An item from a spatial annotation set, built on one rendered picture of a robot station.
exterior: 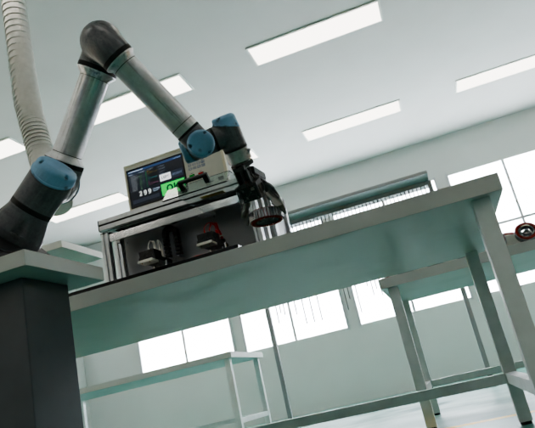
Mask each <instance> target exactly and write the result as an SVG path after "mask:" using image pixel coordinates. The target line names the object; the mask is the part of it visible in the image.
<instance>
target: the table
mask: <svg viewBox="0 0 535 428"><path fill-rule="evenodd" d="M529 229H530V230H531V231H532V233H531V232H530V230H529ZM522 230H523V232H522ZM526 232H527V234H526ZM511 234H515V237H516V239H517V240H519V241H520V242H521V243H518V244H514V245H508V246H507V248H508V251H509V253H510V257H511V260H512V262H513V265H514V268H515V271H516V274H518V273H524V272H528V271H532V270H535V224H532V223H530V222H522V223H520V224H518V225H517V226H516V227H515V232H513V233H512V232H506V233H503V236H504V240H505V243H506V244H507V242H506V237H505V236H507V235H511ZM478 255H479V257H480V260H481V264H482V267H483V270H484V273H485V275H486V278H487V282H488V281H492V280H495V276H494V273H493V269H492V266H491V263H490V261H489V258H488V255H487V252H482V253H479V254H478ZM378 282H379V286H380V289H381V290H382V291H383V292H384V293H385V294H386V295H387V296H388V297H389V298H390V299H391V303H392V306H393V309H394V313H395V315H396V319H397V324H398V328H399V330H400V334H401V337H402V340H403V345H404V349H405V352H406V355H407V359H408V364H409V367H410V370H411V374H412V376H413V380H414V385H415V388H416V391H423V390H428V389H431V388H434V386H442V385H446V384H450V383H454V382H458V381H462V380H469V379H474V378H477V377H482V376H486V375H493V374H497V373H501V372H503V371H502V369H501V366H500V365H498V366H494V367H490V368H486V369H479V370H475V371H470V372H467V373H463V374H456V375H451V376H448V377H443V378H440V379H435V380H431V376H430V372H429V369H428V366H427V363H426V360H425V354H424V352H423V348H422V345H421V343H420V338H419V334H418V331H417V328H416V325H415V321H414V316H413V314H412V310H411V307H410V304H409V302H410V301H413V300H417V299H420V298H424V297H427V296H433V295H437V294H441V293H444V292H448V291H451V290H457V289H461V288H464V287H468V286H472V285H474V282H473V279H472V277H471V274H470V270H469V267H468V264H467V261H466V258H465V256H464V257H460V258H457V259H456V260H452V261H450V262H441V263H438V264H435V265H431V266H428V267H424V268H421V269H418V270H412V271H408V272H405V273H400V274H398V275H395V276H391V277H385V278H383V279H379V280H378ZM420 406H421V410H422V413H423V416H424V419H425V425H426V428H437V422H436V417H435V415H439V414H441V411H440V408H439V405H438V401H437V399H431V400H428V401H424V402H420Z"/></svg>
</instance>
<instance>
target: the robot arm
mask: <svg viewBox="0 0 535 428"><path fill-rule="evenodd" d="M80 45H81V49H82V52H81V55H80V57H79V60H78V62H77V67H78V69H79V71H80V74H79V76H78V79H77V82H76V85H75V88H74V91H73V94H72V96H71V98H70V102H69V105H68V108H67V110H66V112H65V117H64V120H63V121H62V124H61V127H60V129H59V133H58V136H57V138H56V141H55V144H54V147H53V149H52V150H51V151H49V152H47V153H46V154H45V155H44V156H40V157H38V158H37V160H36V161H35V162H33V163H32V165H31V169H30V170H29V171H28V172H27V174H26V175H25V177H24V179H23V181H22V182H21V184H20V186H19V187H18V188H17V189H16V191H15V192H14V194H13V196H12V197H11V199H10V200H9V202H8V203H7V204H6V205H4V206H3V207H2V208H0V237H1V238H3V239H5V240H7V241H8V242H10V243H12V244H14V245H17V246H18V247H20V248H23V249H26V250H29V251H39V250H40V248H41V247H42V244H43V240H44V237H45V233H46V231H47V227H48V224H49V222H50V220H51V219H52V217H53V216H54V214H55V212H56V211H57V210H58V209H59V207H60V205H63V204H65V203H68V202H70V201H71V200H73V199H74V198H75V197H76V195H77V193H78V191H79V189H80V180H81V177H82V173H83V170H84V167H85V166H84V165H83V163H82V157H83V155H84V152H85V149H86V147H87V143H88V140H89V138H90V135H91V132H92V130H93V126H94V123H95V121H96V119H97V116H98V113H99V109H100V107H101V104H102V102H103V99H104V96H105V93H106V90H107V87H108V85H109V84H110V83H112V82H114V81H115V80H116V78H117V77H118V78H119V79H120V80H121V81H122V82H123V83H124V84H125V85H126V86H127V88H128V89H129V90H130V91H131V92H132V93H133V94H134V95H135V96H136V97H137V98H138V99H139V100H140V101H141V102H142V103H143V104H144V105H145V106H146V107H147V108H148V109H149V110H150V111H151V112H152V113H153V114H154V115H155V117H156V118H157V119H158V120H159V121H160V122H161V123H162V124H163V125H164V126H165V127H166V128H167V129H168V130H169V131H170V132H171V133H172V134H173V135H174V136H175V137H176V138H177V139H178V141H179V142H178V146H179V148H180V150H181V152H182V154H183V158H184V159H185V161H186V162H187V163H192V162H194V161H198V160H200V159H202V158H206V157H207V156H209V155H212V154H214V153H216V152H218V151H220V150H222V149H223V152H224V154H225V156H226V158H227V161H228V164H229V165H230V166H231V168H232V170H233V172H234V175H235V177H236V180H237V182H238V184H239V185H238V187H237V188H236V189H235V191H236V193H237V195H238V197H239V202H240V204H241V211H242V212H241V218H244V221H245V224H246V226H249V223H250V222H249V218H248V215H249V214H250V213H251V212H250V207H251V202H252V201H253V200H258V199H261V197H263V196H264V195H266V196H267V199H268V200H271V202H272V204H273V205H274V206H276V207H279V208H280V210H281V211H282V212H283V213H284V214H286V213H287V211H286V209H285V206H284V203H283V201H282V200H281V198H280V196H279V193H278V192H277V190H276V188H275V187H274V186H273V185H272V184H271V183H269V182H267V181H266V175H265V173H264V172H262V171H260V170H259V169H257V168H256V167H254V166H250V165H251V164H252V163H254V161H253V160H252V158H251V152H250V151H251V149H250V148H248V145H247V143H246V141H245V137H244V135H243V133H242V131H241V128H240V124H239V123H238V121H237V119H236V117H235V115H234V114H233V113H227V114H225V115H221V116H219V117H218V118H215V119H213V120H212V121H211V123H212V127H211V128H208V129H206V130H205V128H204V127H203V126H201V124H199V122H197V120H195V118H194V117H193V116H192V115H191V114H190V113H189V112H188V111H187V110H186V109H185V108H184V107H183V106H182V105H181V104H180V103H179V102H178V101H177V100H176V99H175V98H174V97H173V95H172V94H171V93H170V92H169V91H168V90H167V89H166V88H165V87H164V86H163V85H162V84H161V83H160V82H159V81H158V80H157V78H156V77H155V76H154V75H153V74H152V73H151V72H150V71H149V70H148V69H147V68H146V67H145V66H144V65H143V64H142V63H141V61H140V60H139V59H138V58H137V57H136V56H135V55H134V54H133V48H132V46H131V45H130V44H129V43H128V42H127V41H126V40H125V38H124V37H123V36H122V34H121V33H120V32H119V30H118V29H117V28H116V27H115V26H114V25H113V24H111V23H110V22H108V21H105V20H95V21H92V22H90V23H88V24H87V25H85V27H84V28H83V29H82V32H81V35H80ZM264 190H265V191H266V193H265V194H264V192H263V191H264ZM238 192H239V194H238Z"/></svg>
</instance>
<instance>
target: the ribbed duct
mask: <svg viewBox="0 0 535 428"><path fill-rule="evenodd" d="M0 2H1V4H2V6H1V9H2V15H3V27H4V33H5V39H6V46H7V52H8V54H7V55H8V64H9V67H8V68H9V70H10V72H9V74H10V77H11V78H10V81H11V83H12V84H11V88H12V94H13V101H14V110H15V113H16V115H17V119H18V123H19V126H20V132H21V136H22V139H23V143H24V146H25V151H26V154H27V158H28V162H29V165H30V168H31V165H32V163H33V162H35V161H36V160H37V158H38V157H40V156H44V155H45V154H46V153H47V152H49V151H51V150H52V149H53V147H54V145H53V143H52V139H51V136H50V133H49V130H48V125H47V122H46V119H45V115H44V112H43V107H42V100H41V94H40V90H39V85H38V80H37V71H36V66H35V60H34V53H33V47H32V41H31V30H30V24H29V18H28V12H27V6H26V0H1V1H0ZM72 206H73V200H71V201H70V202H68V203H65V204H63V205H60V207H59V209H58V210H57V211H56V212H55V214H54V216H61V215H64V214H65V213H67V212H68V211H69V210H70V209H71V207H72Z"/></svg>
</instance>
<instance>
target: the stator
mask: <svg viewBox="0 0 535 428"><path fill-rule="evenodd" d="M248 218H249V222H250V225H251V226H252V227H256V228H259V227H260V228H261V227H266V226H272V225H274V224H276V223H279V222H281V221H282V220H283V219H284V213H283V212H282V211H281V210H280V208H279V207H276V206H266V207H265V206H264V207H263V208H262V207H261V208H258V209H256V210H254V211H252V212H251V213H250V214H249V215H248Z"/></svg>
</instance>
